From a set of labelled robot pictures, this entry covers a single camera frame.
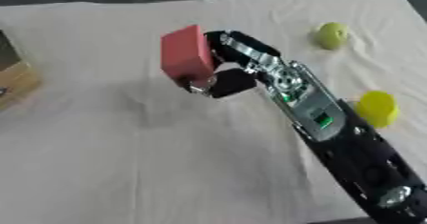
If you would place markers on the yellow cylinder block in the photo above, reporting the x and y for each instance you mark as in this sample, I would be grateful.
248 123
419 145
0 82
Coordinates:
378 108

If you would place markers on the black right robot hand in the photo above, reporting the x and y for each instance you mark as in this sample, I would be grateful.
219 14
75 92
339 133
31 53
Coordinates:
242 81

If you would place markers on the green toy apple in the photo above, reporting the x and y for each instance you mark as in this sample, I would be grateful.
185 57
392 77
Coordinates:
332 35

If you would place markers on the red rectangular block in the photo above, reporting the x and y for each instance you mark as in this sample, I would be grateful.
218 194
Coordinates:
185 55

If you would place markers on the tan cardboard box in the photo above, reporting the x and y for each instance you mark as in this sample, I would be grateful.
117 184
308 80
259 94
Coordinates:
12 72

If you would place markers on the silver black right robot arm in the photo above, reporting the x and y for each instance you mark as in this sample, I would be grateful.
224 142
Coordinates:
333 132

